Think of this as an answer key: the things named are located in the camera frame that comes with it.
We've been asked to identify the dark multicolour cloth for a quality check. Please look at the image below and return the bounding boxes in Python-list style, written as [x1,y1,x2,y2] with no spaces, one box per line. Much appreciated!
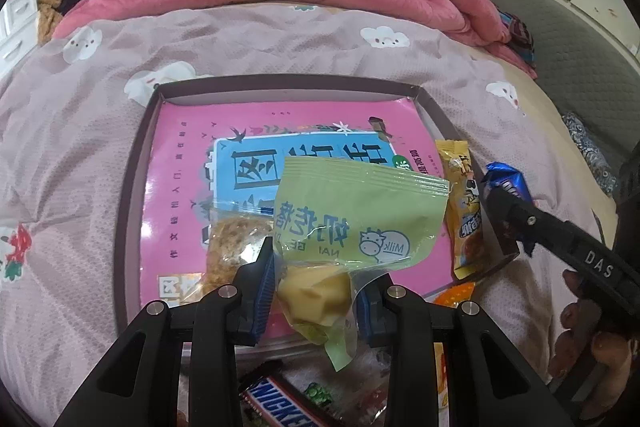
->
[497,9,538,68]

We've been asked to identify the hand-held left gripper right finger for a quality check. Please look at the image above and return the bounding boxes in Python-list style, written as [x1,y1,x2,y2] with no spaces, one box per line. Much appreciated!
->
[356,273,576,427]

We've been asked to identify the brown chocolate bar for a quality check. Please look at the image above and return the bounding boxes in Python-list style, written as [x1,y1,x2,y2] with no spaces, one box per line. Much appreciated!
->
[239,359,346,427]

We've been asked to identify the green milk snack packet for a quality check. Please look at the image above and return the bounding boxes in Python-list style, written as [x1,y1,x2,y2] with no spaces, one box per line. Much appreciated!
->
[272,156,449,370]

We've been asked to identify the pink shallow cardboard box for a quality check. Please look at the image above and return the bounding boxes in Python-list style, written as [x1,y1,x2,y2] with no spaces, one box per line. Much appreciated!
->
[116,74,521,348]

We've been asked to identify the clear meat floss cake packet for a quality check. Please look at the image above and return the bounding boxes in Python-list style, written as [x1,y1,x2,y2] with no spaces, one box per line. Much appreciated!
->
[202,202,278,303]

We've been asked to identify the clear wrapped red snack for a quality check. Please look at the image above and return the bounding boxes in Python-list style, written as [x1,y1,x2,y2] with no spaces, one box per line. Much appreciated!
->
[345,347,393,415]

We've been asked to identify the white drawer cabinet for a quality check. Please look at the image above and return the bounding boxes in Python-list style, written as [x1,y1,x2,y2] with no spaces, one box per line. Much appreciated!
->
[0,0,41,72]

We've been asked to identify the tan knitted cloth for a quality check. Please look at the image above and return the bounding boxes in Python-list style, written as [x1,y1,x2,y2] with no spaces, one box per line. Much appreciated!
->
[37,0,66,45]

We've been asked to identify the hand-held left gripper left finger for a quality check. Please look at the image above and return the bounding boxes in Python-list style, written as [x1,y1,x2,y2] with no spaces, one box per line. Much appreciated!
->
[52,236,277,427]

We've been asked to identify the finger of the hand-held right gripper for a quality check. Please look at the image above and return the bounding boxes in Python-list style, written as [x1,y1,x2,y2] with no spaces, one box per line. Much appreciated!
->
[481,179,571,259]

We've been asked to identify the mauve cloud print bedsheet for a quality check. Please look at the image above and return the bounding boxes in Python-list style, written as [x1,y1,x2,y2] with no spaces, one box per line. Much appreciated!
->
[0,4,621,427]

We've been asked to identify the blue shiny snack packet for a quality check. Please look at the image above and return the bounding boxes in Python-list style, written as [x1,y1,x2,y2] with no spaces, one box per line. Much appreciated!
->
[481,162,527,208]

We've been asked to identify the yellow cartoon snack packet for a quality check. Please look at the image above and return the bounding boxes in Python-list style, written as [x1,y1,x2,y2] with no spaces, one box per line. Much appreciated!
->
[434,139,488,282]

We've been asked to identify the dark patterned pillow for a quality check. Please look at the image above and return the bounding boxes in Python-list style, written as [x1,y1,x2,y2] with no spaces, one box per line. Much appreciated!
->
[562,111,618,198]

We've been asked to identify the green pea snack packet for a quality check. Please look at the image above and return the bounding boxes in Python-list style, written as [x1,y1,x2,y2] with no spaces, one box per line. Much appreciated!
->
[304,382,335,410]

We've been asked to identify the orange yellow snack packet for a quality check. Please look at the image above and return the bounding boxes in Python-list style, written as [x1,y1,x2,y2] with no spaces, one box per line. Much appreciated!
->
[432,281,476,410]

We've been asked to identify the person's right hand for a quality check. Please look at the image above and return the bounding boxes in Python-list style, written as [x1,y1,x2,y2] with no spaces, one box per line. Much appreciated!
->
[549,269,635,382]

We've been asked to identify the grey quilted headboard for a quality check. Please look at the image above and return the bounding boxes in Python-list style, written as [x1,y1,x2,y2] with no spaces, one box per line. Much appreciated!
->
[467,0,640,168]

